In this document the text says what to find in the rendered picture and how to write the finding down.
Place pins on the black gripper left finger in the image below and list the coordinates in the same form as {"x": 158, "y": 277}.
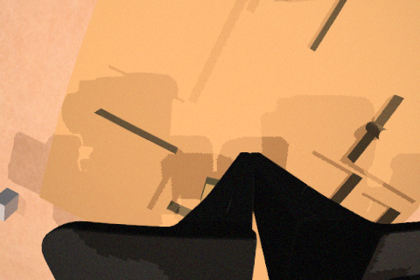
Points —
{"x": 215, "y": 241}

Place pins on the yellow cube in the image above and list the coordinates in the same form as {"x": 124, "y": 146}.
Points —
{"x": 210, "y": 183}

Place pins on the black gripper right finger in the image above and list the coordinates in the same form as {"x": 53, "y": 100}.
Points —
{"x": 306, "y": 236}

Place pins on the small grey block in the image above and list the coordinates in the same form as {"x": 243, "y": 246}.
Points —
{"x": 8, "y": 203}

